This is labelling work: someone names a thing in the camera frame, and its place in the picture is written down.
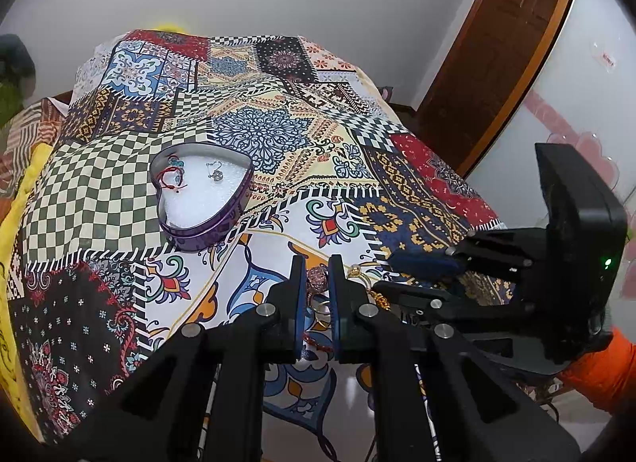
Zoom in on dark grey cloth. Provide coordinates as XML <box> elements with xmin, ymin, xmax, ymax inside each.
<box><xmin>0</xmin><ymin>33</ymin><xmax>37</xmax><ymax>91</ymax></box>

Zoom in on rose gold beaded bracelet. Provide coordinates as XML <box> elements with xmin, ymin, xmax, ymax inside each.
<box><xmin>305</xmin><ymin>266</ymin><xmax>330</xmax><ymax>295</ymax></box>

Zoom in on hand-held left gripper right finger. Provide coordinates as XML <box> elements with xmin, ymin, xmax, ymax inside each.
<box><xmin>328</xmin><ymin>254</ymin><xmax>583</xmax><ymax>462</ymax></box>

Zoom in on red label wall sticker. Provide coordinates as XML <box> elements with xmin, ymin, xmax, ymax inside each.
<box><xmin>590</xmin><ymin>41</ymin><xmax>620</xmax><ymax>76</ymax></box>

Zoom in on red bead bracelet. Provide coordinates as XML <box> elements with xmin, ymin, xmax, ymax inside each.
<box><xmin>302</xmin><ymin>333</ymin><xmax>339</xmax><ymax>351</ymax></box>

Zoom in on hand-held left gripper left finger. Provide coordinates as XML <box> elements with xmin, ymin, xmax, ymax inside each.
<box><xmin>70</xmin><ymin>254</ymin><xmax>309</xmax><ymax>462</ymax></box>

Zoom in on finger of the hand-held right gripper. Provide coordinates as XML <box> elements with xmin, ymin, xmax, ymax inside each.
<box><xmin>372</xmin><ymin>279</ymin><xmax>527</xmax><ymax>344</ymax></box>
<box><xmin>388</xmin><ymin>230</ymin><xmax>546</xmax><ymax>286</ymax></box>

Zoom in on pink wall decal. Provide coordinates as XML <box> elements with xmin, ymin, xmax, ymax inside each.
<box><xmin>525</xmin><ymin>88</ymin><xmax>623</xmax><ymax>190</ymax></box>

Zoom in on brown wooden door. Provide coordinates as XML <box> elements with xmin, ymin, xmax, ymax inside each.
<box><xmin>414</xmin><ymin>0</ymin><xmax>583</xmax><ymax>179</ymax></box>

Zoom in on striped brown cloth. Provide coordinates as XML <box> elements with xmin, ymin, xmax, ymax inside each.
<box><xmin>0</xmin><ymin>97</ymin><xmax>68</xmax><ymax>197</ymax></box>

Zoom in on person's right forearm orange sleeve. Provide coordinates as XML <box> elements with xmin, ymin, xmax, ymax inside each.
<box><xmin>557</xmin><ymin>327</ymin><xmax>636</xmax><ymax>414</ymax></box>

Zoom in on purple heart-shaped tin box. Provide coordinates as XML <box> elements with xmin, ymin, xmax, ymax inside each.
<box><xmin>149</xmin><ymin>142</ymin><xmax>254</xmax><ymax>254</ymax></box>

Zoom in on gold bangle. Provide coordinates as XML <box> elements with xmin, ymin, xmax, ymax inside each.
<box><xmin>310</xmin><ymin>293</ymin><xmax>333</xmax><ymax>330</ymax></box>

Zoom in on green cloth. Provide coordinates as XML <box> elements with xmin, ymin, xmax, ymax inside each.
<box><xmin>0</xmin><ymin>83</ymin><xmax>27</xmax><ymax>131</ymax></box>

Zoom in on patchwork printed blanket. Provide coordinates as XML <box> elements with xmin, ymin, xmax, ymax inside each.
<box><xmin>9</xmin><ymin>29</ymin><xmax>514</xmax><ymax>462</ymax></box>

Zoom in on red string bracelet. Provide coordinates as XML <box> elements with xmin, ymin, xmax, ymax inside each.
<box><xmin>157</xmin><ymin>156</ymin><xmax>190</xmax><ymax>193</ymax></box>

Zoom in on yellow cloth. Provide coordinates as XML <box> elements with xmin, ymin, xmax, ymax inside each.
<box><xmin>0</xmin><ymin>143</ymin><xmax>56</xmax><ymax>444</ymax></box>

